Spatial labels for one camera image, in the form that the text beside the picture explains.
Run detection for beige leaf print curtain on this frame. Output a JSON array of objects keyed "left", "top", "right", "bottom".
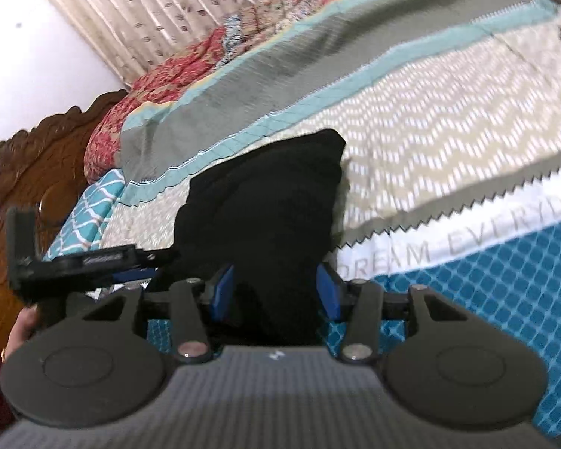
[{"left": 25, "top": 0, "right": 379, "bottom": 89}]

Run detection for person's left hand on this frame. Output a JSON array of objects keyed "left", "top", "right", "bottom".
[{"left": 1, "top": 306, "right": 42, "bottom": 364}]

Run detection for carved wooden headboard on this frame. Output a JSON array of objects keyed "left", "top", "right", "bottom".
[{"left": 0, "top": 89, "right": 129, "bottom": 366}]

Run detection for teal lattice pillow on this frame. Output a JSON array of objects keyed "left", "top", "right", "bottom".
[{"left": 47, "top": 168, "right": 125, "bottom": 263}]

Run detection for black pants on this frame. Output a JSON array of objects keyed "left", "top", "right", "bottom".
[{"left": 171, "top": 128, "right": 347, "bottom": 344}]

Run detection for patterned striped bed sheet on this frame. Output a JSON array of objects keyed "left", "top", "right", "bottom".
[{"left": 98, "top": 0, "right": 561, "bottom": 440}]

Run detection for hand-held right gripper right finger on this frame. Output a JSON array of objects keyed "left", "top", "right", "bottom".
[{"left": 315, "top": 262, "right": 473, "bottom": 366}]

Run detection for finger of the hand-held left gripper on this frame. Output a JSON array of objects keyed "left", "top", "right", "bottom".
[{"left": 112, "top": 245, "right": 183, "bottom": 286}]

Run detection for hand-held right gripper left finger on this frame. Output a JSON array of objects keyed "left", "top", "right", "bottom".
[{"left": 82, "top": 264, "right": 237, "bottom": 366}]

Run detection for red floral quilt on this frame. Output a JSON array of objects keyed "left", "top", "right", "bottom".
[{"left": 84, "top": 0, "right": 403, "bottom": 183}]

